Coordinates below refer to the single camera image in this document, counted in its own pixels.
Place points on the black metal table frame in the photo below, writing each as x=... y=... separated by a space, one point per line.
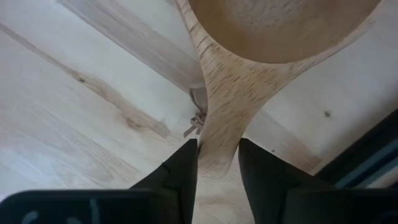
x=367 y=155

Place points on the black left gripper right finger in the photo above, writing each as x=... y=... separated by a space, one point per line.
x=264 y=186

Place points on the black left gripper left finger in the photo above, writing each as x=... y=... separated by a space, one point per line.
x=180 y=177

